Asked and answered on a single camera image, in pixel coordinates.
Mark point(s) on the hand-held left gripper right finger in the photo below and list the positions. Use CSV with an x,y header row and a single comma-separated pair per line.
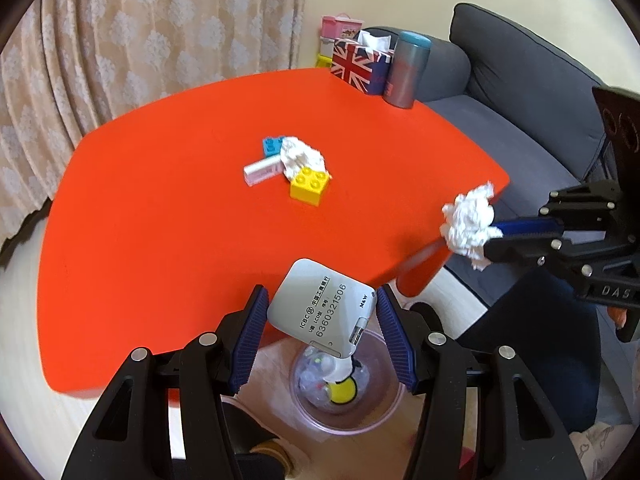
x,y
397,345

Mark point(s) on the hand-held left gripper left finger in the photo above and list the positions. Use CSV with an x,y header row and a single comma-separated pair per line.
x,y
247,340

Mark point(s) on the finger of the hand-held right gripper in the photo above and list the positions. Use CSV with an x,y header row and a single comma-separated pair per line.
x,y
515,249
530,225

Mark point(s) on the white fabric pouch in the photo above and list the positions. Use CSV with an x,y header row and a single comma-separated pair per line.
x,y
340,369

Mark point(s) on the pink plastic bin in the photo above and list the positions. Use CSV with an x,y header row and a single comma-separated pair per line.
x,y
377,410

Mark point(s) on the yellow and black round case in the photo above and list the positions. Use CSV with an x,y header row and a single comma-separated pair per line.
x,y
341,391

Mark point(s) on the clear plastic capsule half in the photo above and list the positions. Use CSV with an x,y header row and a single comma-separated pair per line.
x,y
312,372

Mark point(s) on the white card reader device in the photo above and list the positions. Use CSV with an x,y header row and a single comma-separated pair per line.
x,y
320,305

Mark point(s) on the person's right hand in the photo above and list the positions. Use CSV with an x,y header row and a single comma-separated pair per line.
x,y
620,317

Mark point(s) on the black shoe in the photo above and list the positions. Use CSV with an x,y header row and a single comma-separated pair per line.
x,y
252,430

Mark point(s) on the person's leg in dark pants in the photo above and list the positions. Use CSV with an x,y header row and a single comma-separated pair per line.
x,y
540,355

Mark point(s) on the grey sofa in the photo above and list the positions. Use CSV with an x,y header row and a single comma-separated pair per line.
x,y
525,70

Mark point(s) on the yellow toy brick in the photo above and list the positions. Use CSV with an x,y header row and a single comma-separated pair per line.
x,y
310,187

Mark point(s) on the white and pink stick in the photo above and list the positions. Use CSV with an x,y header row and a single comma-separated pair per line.
x,y
260,171

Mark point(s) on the blue toy brick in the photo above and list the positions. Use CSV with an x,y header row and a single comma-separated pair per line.
x,y
271,146

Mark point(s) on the grey tumbler with blue lid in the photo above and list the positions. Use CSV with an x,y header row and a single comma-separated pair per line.
x,y
406,72

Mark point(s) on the light patterned cloth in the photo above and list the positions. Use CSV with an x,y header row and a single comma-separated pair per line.
x,y
595,447

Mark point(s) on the flag print tissue box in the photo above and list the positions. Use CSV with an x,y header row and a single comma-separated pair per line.
x,y
357,67

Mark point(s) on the white tissue sheet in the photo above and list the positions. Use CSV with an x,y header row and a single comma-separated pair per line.
x,y
375,41

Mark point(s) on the yellow plastic stool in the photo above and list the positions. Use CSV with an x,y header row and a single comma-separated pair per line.
x,y
322,61

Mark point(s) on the white container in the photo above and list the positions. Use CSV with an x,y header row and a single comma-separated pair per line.
x,y
326,46

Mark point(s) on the pink storage box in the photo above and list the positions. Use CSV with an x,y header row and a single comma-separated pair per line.
x,y
342,27

